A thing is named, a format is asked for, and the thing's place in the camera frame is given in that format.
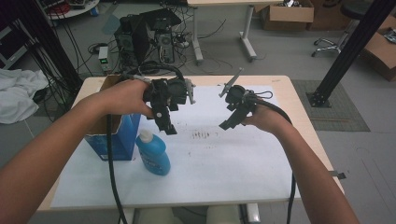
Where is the person's leg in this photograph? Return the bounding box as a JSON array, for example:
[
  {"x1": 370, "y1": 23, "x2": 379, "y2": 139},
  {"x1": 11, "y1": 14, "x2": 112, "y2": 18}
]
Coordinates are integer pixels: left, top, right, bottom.
[
  {"x1": 135, "y1": 206, "x2": 176, "y2": 224},
  {"x1": 205, "y1": 204, "x2": 243, "y2": 224}
]

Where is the grey power supply unit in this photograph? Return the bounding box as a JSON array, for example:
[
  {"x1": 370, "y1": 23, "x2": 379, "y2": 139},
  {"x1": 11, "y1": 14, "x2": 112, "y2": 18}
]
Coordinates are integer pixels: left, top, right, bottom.
[{"x1": 97, "y1": 46, "x2": 112, "y2": 75}]

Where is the thick black left gripper cable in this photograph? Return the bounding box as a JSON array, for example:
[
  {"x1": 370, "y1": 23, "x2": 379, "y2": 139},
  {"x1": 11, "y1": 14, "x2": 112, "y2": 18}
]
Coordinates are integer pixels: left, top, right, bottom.
[{"x1": 106, "y1": 63, "x2": 186, "y2": 224}]

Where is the black aluminium post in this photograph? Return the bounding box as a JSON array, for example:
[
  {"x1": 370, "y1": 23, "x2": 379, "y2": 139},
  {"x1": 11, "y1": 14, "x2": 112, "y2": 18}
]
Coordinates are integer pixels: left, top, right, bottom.
[{"x1": 305, "y1": 0, "x2": 396, "y2": 108}]

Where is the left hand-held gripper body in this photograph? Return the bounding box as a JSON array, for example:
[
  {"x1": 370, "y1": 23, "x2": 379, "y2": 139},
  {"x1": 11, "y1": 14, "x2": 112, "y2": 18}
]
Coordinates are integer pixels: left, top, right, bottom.
[{"x1": 143, "y1": 77, "x2": 197, "y2": 113}]

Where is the coiled black cable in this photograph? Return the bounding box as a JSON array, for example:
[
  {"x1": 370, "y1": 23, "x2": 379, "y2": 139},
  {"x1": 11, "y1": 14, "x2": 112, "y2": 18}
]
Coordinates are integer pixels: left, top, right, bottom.
[{"x1": 137, "y1": 60, "x2": 162, "y2": 76}]

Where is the person's right leg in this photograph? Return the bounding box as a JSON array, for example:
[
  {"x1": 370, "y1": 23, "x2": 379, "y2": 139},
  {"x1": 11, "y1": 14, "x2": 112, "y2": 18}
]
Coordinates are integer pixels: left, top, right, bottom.
[{"x1": 205, "y1": 204, "x2": 243, "y2": 224}]

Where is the black computer tower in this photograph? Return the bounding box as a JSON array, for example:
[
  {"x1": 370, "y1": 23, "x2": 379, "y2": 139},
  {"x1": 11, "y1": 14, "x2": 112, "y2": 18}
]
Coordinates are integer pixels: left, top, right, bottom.
[{"x1": 113, "y1": 14, "x2": 151, "y2": 69}]

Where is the white cloth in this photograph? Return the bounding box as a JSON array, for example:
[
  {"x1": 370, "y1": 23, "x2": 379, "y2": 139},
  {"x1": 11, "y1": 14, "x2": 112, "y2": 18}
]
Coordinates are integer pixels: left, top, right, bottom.
[{"x1": 0, "y1": 67, "x2": 50, "y2": 125}]

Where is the blue bottle with white cap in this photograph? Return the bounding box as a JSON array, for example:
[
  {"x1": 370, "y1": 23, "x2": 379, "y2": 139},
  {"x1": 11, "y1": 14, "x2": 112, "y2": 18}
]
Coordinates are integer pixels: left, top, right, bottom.
[{"x1": 135, "y1": 128, "x2": 172, "y2": 176}]

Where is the person's left leg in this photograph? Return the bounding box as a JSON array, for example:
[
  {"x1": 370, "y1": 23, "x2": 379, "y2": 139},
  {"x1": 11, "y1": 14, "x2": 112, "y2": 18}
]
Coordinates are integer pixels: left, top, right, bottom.
[{"x1": 135, "y1": 206, "x2": 176, "y2": 224}]

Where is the round white table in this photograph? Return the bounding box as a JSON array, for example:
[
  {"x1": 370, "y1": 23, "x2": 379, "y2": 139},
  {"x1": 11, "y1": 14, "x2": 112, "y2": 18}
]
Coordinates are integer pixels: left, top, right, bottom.
[{"x1": 36, "y1": 0, "x2": 101, "y2": 21}]

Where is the thick black right gripper cable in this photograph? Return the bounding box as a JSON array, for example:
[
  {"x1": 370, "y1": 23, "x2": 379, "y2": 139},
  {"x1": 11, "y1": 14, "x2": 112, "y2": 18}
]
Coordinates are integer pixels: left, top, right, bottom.
[{"x1": 247, "y1": 91, "x2": 297, "y2": 224}]

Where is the grey floor mat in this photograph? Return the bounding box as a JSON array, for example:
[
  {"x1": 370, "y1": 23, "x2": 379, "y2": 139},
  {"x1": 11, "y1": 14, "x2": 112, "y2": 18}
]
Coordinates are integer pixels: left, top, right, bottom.
[{"x1": 290, "y1": 78, "x2": 372, "y2": 133}]

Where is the white power strip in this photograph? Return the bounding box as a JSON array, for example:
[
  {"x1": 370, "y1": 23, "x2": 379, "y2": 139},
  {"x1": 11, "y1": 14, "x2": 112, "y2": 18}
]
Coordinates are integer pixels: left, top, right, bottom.
[{"x1": 175, "y1": 33, "x2": 191, "y2": 49}]

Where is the person's right hand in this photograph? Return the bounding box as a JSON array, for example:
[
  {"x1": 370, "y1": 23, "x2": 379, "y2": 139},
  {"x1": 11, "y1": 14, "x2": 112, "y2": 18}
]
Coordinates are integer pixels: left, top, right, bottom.
[{"x1": 242, "y1": 104, "x2": 292, "y2": 134}]

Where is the white desk with metal legs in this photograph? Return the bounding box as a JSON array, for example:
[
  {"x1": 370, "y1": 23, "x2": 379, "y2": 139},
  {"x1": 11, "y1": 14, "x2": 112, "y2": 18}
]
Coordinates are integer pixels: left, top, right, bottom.
[{"x1": 186, "y1": 0, "x2": 285, "y2": 66}]

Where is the open brown cardboard box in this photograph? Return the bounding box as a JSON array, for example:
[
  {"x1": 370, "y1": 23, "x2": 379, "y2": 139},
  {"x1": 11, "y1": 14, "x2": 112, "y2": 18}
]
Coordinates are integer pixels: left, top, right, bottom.
[{"x1": 261, "y1": 0, "x2": 316, "y2": 32}]

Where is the large brown cardboard box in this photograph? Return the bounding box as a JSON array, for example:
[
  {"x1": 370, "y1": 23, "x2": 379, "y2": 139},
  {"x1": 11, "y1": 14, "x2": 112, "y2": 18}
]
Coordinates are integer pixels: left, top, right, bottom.
[{"x1": 360, "y1": 14, "x2": 396, "y2": 82}]

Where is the thick black gripper cable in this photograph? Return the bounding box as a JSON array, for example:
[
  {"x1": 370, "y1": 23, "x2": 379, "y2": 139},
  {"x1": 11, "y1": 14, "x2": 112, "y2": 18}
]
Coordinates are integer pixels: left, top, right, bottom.
[
  {"x1": 247, "y1": 91, "x2": 297, "y2": 224},
  {"x1": 106, "y1": 63, "x2": 186, "y2": 224}
]

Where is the black office chair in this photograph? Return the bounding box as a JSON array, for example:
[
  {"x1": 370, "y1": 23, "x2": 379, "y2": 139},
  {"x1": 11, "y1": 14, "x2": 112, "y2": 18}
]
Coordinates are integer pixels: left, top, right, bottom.
[{"x1": 311, "y1": 0, "x2": 375, "y2": 59}]

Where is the grey metal frame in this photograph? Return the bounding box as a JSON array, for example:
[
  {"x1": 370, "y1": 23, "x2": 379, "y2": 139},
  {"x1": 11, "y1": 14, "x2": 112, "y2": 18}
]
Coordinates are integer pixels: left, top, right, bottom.
[{"x1": 0, "y1": 23, "x2": 30, "y2": 70}]

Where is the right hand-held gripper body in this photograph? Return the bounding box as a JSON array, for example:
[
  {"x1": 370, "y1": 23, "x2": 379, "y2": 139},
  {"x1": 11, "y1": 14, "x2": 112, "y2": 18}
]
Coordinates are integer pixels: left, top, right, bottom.
[{"x1": 218, "y1": 67, "x2": 260, "y2": 115}]

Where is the white table leg frame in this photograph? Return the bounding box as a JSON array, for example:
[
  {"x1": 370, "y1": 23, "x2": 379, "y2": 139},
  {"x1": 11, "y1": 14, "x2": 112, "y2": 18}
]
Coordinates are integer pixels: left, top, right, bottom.
[{"x1": 245, "y1": 203, "x2": 262, "y2": 224}]

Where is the closed brown cardboard box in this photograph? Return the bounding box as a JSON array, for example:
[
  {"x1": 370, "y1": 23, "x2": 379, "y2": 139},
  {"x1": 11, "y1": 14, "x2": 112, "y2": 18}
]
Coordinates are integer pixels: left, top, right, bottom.
[{"x1": 307, "y1": 0, "x2": 353, "y2": 32}]

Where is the person's left hand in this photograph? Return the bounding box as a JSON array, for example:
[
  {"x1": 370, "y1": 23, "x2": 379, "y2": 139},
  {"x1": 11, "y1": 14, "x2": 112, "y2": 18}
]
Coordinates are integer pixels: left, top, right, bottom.
[{"x1": 98, "y1": 78, "x2": 155, "y2": 119}]

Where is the computer tower with silver front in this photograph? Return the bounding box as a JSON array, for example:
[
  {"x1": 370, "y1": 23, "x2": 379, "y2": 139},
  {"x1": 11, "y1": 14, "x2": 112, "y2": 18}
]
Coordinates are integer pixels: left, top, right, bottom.
[{"x1": 154, "y1": 30, "x2": 176, "y2": 65}]

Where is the blue cardboard box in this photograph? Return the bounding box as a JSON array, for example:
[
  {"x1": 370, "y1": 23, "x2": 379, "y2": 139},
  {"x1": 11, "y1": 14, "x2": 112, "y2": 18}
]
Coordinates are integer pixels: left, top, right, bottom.
[{"x1": 83, "y1": 74, "x2": 143, "y2": 161}]

